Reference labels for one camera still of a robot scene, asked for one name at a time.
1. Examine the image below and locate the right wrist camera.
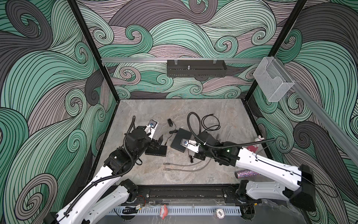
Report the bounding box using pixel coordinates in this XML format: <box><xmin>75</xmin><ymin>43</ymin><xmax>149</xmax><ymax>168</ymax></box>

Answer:
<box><xmin>180</xmin><ymin>139</ymin><xmax>199</xmax><ymax>153</ymax></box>

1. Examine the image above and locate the clear acrylic wall box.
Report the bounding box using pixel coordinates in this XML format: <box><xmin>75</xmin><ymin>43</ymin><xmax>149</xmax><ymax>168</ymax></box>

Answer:
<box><xmin>253</xmin><ymin>57</ymin><xmax>294</xmax><ymax>102</ymax></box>

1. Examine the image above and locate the glittery purple microphone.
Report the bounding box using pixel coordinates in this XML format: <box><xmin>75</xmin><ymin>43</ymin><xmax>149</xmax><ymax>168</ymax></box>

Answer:
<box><xmin>235</xmin><ymin>169</ymin><xmax>260</xmax><ymax>179</ymax></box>

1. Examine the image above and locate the upper grey ethernet cable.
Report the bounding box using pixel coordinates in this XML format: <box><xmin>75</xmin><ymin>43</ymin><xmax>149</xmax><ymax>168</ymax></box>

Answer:
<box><xmin>163</xmin><ymin>158</ymin><xmax>208</xmax><ymax>167</ymax></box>

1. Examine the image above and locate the small black ribbed switch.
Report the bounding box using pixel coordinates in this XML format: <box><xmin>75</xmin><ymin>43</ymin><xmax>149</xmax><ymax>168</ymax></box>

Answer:
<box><xmin>145</xmin><ymin>145</ymin><xmax>167</xmax><ymax>157</ymax></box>

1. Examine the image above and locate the black perforated wall tray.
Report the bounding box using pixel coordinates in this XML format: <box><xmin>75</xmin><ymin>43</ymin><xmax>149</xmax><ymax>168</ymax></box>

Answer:
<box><xmin>167</xmin><ymin>59</ymin><xmax>227</xmax><ymax>81</ymax></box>

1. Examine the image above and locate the coiled black cable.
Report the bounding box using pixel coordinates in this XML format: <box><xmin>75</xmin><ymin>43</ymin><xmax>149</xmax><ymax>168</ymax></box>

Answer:
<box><xmin>200</xmin><ymin>113</ymin><xmax>222</xmax><ymax>132</ymax></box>

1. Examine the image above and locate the pink toy on duct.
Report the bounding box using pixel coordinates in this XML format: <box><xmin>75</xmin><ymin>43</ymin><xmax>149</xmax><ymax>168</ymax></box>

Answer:
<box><xmin>159</xmin><ymin>204</ymin><xmax>168</xmax><ymax>220</ymax></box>

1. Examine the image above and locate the white slotted cable duct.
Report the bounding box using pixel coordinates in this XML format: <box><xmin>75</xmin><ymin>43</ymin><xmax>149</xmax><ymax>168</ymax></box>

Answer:
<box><xmin>106</xmin><ymin>205</ymin><xmax>242</xmax><ymax>217</ymax></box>

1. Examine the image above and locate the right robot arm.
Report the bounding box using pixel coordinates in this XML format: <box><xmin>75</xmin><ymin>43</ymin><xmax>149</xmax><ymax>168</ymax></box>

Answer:
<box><xmin>186</xmin><ymin>112</ymin><xmax>316</xmax><ymax>212</ymax></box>

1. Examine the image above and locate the large black network switch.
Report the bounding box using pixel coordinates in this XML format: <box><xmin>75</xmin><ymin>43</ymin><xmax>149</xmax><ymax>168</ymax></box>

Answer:
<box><xmin>170</xmin><ymin>128</ymin><xmax>192</xmax><ymax>153</ymax></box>

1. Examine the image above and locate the grey ethernet cable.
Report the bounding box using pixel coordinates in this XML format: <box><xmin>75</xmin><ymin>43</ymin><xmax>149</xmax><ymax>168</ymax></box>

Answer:
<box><xmin>164</xmin><ymin>158</ymin><xmax>213</xmax><ymax>173</ymax></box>
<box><xmin>163</xmin><ymin>158</ymin><xmax>208</xmax><ymax>167</ymax></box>

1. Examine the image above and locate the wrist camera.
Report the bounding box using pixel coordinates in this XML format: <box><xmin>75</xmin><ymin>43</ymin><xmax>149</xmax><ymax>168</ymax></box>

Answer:
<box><xmin>180</xmin><ymin>139</ymin><xmax>199</xmax><ymax>153</ymax></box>
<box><xmin>145</xmin><ymin>119</ymin><xmax>158</xmax><ymax>139</ymax></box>

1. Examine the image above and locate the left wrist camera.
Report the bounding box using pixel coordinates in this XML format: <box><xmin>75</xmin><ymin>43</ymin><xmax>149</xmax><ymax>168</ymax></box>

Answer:
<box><xmin>145</xmin><ymin>119</ymin><xmax>158</xmax><ymax>139</ymax></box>

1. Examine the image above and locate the round white pink object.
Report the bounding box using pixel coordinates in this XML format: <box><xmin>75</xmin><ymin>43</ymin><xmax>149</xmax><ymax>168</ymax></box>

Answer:
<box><xmin>213</xmin><ymin>209</ymin><xmax>225</xmax><ymax>219</ymax></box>

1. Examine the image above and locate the lower grey ethernet cable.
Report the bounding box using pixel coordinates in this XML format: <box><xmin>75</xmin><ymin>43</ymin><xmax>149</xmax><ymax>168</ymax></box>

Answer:
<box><xmin>164</xmin><ymin>158</ymin><xmax>213</xmax><ymax>173</ymax></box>

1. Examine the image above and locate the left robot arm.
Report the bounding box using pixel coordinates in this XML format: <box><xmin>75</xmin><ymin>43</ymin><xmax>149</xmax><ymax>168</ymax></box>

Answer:
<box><xmin>43</xmin><ymin>117</ymin><xmax>163</xmax><ymax>224</ymax></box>

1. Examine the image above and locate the pink bunny figurine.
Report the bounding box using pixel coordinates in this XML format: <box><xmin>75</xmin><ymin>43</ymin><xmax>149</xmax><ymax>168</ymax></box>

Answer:
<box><xmin>247</xmin><ymin>135</ymin><xmax>265</xmax><ymax>153</ymax></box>

